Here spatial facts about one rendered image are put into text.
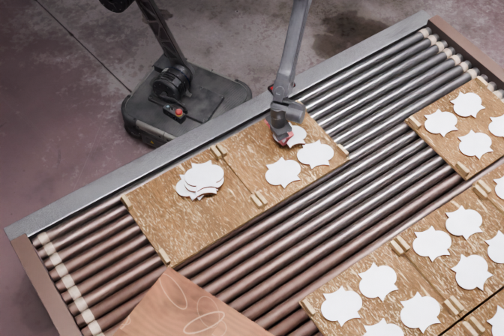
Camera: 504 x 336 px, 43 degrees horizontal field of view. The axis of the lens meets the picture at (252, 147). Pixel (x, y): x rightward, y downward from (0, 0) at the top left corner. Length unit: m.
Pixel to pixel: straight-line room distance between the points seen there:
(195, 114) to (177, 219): 1.22
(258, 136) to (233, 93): 1.07
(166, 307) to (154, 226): 0.37
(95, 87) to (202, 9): 0.93
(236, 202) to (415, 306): 0.73
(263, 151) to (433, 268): 0.76
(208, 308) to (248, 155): 0.68
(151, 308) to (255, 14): 2.70
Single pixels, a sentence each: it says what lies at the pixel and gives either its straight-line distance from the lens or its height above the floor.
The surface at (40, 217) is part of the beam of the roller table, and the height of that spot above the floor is 0.92.
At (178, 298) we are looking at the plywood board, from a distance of 2.13.
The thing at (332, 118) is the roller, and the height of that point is 0.92.
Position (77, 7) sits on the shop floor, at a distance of 4.57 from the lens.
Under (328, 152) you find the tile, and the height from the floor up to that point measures 0.95.
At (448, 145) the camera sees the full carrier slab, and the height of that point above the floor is 0.94.
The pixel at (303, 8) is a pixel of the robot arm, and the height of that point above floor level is 1.45.
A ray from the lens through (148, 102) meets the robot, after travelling 3.61.
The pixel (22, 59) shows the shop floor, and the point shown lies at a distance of 4.31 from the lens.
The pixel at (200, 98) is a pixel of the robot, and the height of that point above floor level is 0.26.
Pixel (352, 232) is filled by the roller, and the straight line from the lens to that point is 2.40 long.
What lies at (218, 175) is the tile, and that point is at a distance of 2.40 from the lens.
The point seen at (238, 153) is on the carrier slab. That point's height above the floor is 0.94.
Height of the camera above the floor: 3.00
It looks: 54 degrees down
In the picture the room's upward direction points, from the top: 2 degrees clockwise
